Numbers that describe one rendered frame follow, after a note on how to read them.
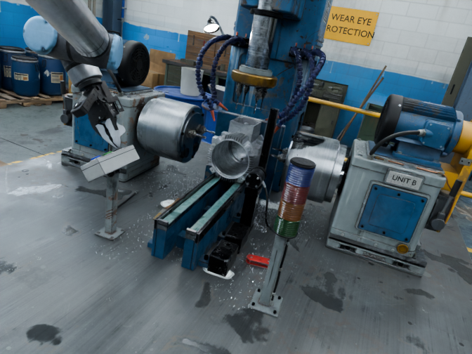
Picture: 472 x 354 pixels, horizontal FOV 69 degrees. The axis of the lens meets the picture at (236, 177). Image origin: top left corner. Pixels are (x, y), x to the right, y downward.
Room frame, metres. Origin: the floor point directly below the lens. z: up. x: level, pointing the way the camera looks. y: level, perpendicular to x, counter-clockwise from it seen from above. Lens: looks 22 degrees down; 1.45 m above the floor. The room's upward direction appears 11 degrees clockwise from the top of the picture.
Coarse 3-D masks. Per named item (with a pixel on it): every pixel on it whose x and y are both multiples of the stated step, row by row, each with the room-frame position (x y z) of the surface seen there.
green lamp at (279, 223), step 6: (276, 216) 0.75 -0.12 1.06; (276, 222) 0.74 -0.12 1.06; (282, 222) 0.73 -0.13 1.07; (288, 222) 0.72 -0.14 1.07; (294, 222) 0.72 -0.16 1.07; (276, 228) 0.73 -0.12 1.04; (282, 228) 0.72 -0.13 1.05; (288, 228) 0.72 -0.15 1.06; (294, 228) 0.73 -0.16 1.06; (282, 234) 0.72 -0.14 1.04; (288, 234) 0.72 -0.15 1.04; (294, 234) 0.73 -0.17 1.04
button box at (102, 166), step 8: (112, 152) 0.92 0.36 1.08; (120, 152) 0.95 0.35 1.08; (128, 152) 0.98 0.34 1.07; (136, 152) 1.01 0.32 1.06; (96, 160) 0.85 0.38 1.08; (104, 160) 0.87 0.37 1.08; (112, 160) 0.90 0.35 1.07; (120, 160) 0.93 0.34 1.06; (128, 160) 0.96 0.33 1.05; (136, 160) 0.99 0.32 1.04; (88, 168) 0.86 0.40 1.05; (96, 168) 0.85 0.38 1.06; (104, 168) 0.86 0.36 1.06; (112, 168) 0.88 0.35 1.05; (120, 168) 0.91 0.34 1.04; (88, 176) 0.86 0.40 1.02; (96, 176) 0.85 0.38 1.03
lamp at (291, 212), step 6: (282, 204) 0.73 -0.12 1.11; (288, 204) 0.72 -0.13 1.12; (294, 204) 0.72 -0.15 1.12; (282, 210) 0.73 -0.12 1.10; (288, 210) 0.72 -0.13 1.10; (294, 210) 0.72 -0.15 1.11; (300, 210) 0.73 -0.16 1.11; (282, 216) 0.73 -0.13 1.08; (288, 216) 0.72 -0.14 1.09; (294, 216) 0.72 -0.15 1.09; (300, 216) 0.73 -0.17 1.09
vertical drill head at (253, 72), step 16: (272, 0) 1.34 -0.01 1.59; (256, 16) 1.36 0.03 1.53; (256, 32) 1.35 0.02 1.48; (272, 32) 1.36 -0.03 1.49; (256, 48) 1.34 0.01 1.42; (256, 64) 1.34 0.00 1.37; (240, 80) 1.31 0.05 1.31; (256, 80) 1.30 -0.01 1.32; (272, 80) 1.33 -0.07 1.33; (256, 96) 1.32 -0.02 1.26
